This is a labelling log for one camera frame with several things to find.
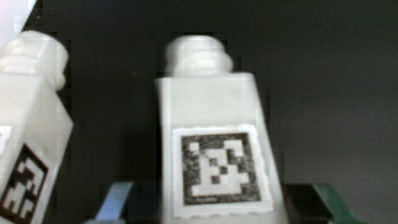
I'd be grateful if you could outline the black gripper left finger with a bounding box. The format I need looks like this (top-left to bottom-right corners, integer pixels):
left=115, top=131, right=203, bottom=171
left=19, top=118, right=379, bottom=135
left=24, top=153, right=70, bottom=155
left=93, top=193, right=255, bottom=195
left=83, top=181, right=134, bottom=224

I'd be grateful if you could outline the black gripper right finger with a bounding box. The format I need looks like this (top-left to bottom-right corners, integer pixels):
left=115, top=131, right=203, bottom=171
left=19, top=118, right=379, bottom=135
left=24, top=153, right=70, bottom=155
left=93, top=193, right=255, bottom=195
left=285, top=184, right=363, bottom=224

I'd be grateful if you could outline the white leg with tag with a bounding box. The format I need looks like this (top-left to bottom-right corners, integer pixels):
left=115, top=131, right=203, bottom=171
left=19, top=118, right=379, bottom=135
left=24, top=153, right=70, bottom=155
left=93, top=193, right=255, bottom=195
left=157, top=35, right=289, bottom=224

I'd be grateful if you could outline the white leg beside sheet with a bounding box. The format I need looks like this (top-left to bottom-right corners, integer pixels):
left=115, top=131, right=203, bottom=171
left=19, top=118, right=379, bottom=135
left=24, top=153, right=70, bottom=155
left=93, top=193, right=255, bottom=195
left=0, top=31, right=74, bottom=224

